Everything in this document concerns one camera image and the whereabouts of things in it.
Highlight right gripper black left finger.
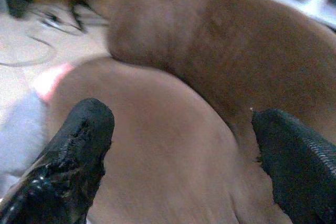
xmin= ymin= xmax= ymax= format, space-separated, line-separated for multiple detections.
xmin=0 ymin=98 xmax=116 ymax=224

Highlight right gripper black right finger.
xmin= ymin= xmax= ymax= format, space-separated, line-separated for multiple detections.
xmin=251 ymin=108 xmax=336 ymax=224

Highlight pink pillow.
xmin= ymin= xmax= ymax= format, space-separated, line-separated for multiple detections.
xmin=34 ymin=62 xmax=76 ymax=104

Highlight grey pillow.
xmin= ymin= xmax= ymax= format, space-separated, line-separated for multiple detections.
xmin=0 ymin=90 xmax=50 ymax=183

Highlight brown velvet round sofa chair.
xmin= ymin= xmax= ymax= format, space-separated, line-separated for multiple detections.
xmin=47 ymin=0 xmax=336 ymax=224

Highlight thin black floor cable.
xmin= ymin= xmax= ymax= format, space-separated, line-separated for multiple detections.
xmin=0 ymin=35 xmax=57 ymax=68

